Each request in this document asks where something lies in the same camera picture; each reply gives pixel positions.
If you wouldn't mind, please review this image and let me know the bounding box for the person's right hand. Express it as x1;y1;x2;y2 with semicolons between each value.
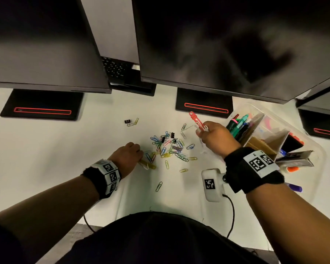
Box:
195;121;242;159

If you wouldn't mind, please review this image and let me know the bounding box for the person's left hand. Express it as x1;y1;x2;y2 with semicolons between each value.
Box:
107;142;144;179

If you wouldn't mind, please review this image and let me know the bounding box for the yellow plastic fastener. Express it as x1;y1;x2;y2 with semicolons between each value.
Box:
139;158;157;170

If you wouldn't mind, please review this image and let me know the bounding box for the bundle of pens and markers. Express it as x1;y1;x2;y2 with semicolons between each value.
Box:
226;114;251;142

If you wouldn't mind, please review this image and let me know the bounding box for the pile of coloured paper clips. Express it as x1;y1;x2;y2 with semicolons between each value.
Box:
124;117;198;193

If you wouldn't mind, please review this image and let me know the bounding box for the black stapler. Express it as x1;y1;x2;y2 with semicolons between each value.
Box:
281;132;305;153

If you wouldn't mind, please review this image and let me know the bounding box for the long black staple box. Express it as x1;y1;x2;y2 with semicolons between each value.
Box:
275;150;315;168

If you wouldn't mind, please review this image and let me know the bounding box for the clear plastic storage box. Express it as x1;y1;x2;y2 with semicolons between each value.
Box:
224;103;326;202

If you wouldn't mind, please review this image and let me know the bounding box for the person's left forearm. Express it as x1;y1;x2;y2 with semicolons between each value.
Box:
0;175;100;264

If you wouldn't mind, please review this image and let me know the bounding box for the person's right forearm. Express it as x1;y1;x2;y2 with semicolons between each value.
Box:
246;183;330;264

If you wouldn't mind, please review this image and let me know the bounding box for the white desk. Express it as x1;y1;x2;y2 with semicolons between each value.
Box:
0;85;330;264

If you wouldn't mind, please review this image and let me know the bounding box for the person's black clothing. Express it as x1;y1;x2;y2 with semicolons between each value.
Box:
0;211;267;264

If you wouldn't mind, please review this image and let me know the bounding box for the black marker wristband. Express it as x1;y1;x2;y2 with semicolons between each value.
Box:
81;159;122;200
224;147;285;194

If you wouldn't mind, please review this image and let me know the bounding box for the black keyboard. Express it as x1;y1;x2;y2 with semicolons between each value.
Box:
109;67;157;96
102;56;134;83

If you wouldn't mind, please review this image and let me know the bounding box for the black computer monitor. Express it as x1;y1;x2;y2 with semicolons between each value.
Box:
131;0;330;104
296;81;330;117
0;0;112;94

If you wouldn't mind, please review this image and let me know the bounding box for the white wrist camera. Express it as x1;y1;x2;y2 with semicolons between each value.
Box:
201;168;229;203

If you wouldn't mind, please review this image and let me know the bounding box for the black cable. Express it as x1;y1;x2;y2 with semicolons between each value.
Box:
83;215;96;234
222;194;235;239

